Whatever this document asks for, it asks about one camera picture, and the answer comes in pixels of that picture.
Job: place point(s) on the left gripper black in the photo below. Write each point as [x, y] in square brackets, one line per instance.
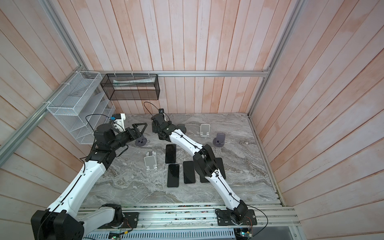
[138, 133]

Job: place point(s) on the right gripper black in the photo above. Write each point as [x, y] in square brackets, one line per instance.
[155, 128]

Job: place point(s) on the grey round stand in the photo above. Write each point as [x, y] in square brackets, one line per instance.
[141, 141]

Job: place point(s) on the blue phone reflective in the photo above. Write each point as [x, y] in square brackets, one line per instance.
[170, 157]

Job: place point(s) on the white phone stand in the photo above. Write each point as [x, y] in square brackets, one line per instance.
[205, 130]
[151, 161]

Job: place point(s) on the purple phone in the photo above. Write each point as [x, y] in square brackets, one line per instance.
[189, 172]

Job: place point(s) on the black phone round stand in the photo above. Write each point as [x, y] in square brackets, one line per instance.
[221, 167]

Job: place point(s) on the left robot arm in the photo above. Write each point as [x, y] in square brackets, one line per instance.
[60, 220]

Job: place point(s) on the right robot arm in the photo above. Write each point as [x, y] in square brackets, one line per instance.
[205, 164]

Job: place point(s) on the dark stand behind blue phone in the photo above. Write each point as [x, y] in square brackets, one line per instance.
[182, 127]

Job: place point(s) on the purple round phone stand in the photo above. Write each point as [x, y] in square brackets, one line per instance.
[219, 140]

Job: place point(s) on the black wire mesh basket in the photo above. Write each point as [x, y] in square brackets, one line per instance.
[129, 87]

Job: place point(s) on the white wire mesh shelf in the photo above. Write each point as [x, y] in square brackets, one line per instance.
[80, 107]

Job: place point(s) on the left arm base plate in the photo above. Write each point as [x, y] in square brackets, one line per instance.
[130, 221]

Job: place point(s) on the aluminium rail frame front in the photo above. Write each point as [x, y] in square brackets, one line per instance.
[202, 215]

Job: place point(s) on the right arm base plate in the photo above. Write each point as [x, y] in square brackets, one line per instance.
[228, 218]

